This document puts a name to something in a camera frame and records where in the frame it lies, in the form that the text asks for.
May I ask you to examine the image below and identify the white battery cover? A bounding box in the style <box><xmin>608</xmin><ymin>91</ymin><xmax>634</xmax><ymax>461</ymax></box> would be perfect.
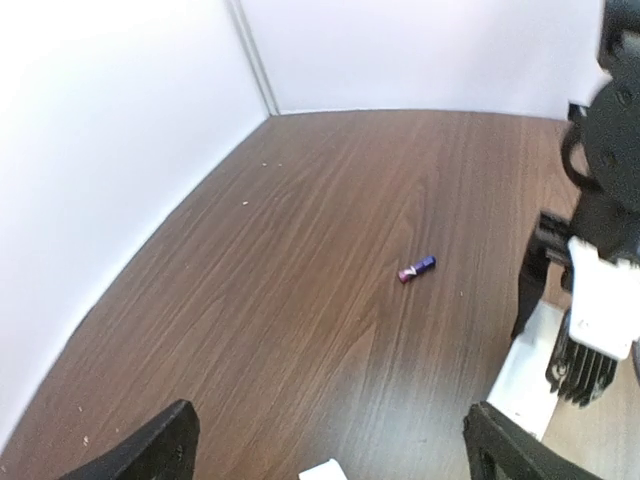
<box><xmin>298</xmin><ymin>458</ymin><xmax>347</xmax><ymax>480</ymax></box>

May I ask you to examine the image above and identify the purple AAA battery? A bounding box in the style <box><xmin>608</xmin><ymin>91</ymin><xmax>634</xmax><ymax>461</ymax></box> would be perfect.
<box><xmin>398</xmin><ymin>255</ymin><xmax>437</xmax><ymax>284</ymax></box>

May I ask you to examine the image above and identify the white remote control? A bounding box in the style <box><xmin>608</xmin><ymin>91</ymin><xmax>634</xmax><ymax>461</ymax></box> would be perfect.
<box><xmin>488</xmin><ymin>301</ymin><xmax>563</xmax><ymax>441</ymax></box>

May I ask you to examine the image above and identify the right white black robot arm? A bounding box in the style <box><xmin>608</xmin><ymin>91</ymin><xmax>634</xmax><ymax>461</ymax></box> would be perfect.
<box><xmin>511</xmin><ymin>1</ymin><xmax>639</xmax><ymax>337</ymax></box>

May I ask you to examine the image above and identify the left aluminium corner post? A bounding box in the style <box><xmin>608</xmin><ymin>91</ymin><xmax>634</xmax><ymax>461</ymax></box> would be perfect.
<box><xmin>225</xmin><ymin>0</ymin><xmax>281</xmax><ymax>117</ymax></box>

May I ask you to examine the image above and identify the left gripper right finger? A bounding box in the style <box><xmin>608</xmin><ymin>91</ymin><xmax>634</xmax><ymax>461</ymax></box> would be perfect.
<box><xmin>463</xmin><ymin>402</ymin><xmax>598</xmax><ymax>480</ymax></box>

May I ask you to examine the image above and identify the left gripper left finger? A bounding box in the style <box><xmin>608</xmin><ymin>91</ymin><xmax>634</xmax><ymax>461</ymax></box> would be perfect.
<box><xmin>62</xmin><ymin>399</ymin><xmax>200</xmax><ymax>480</ymax></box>

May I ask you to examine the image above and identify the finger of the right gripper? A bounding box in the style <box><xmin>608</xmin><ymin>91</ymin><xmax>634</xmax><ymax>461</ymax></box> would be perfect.
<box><xmin>511</xmin><ymin>211</ymin><xmax>570</xmax><ymax>338</ymax></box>

